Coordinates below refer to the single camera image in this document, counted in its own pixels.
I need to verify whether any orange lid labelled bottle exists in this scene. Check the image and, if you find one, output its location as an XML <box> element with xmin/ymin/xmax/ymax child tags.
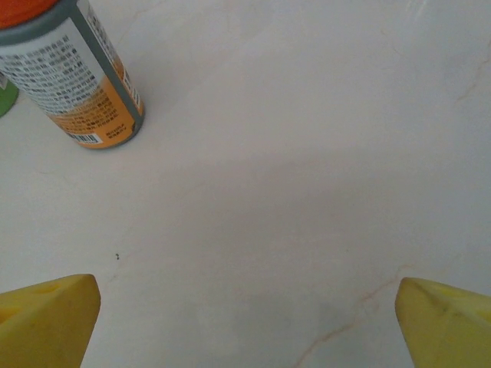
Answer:
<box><xmin>0</xmin><ymin>0</ymin><xmax>146</xmax><ymax>150</ymax></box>

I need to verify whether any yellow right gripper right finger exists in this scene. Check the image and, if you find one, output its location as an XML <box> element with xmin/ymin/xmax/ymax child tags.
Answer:
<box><xmin>394</xmin><ymin>276</ymin><xmax>491</xmax><ymax>368</ymax></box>

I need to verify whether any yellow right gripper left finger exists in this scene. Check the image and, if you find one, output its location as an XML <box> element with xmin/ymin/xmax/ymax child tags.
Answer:
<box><xmin>0</xmin><ymin>273</ymin><xmax>103</xmax><ymax>368</ymax></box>

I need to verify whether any green cylindrical can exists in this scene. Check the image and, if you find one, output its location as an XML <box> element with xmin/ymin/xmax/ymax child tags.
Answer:
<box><xmin>0</xmin><ymin>74</ymin><xmax>20</xmax><ymax>119</ymax></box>

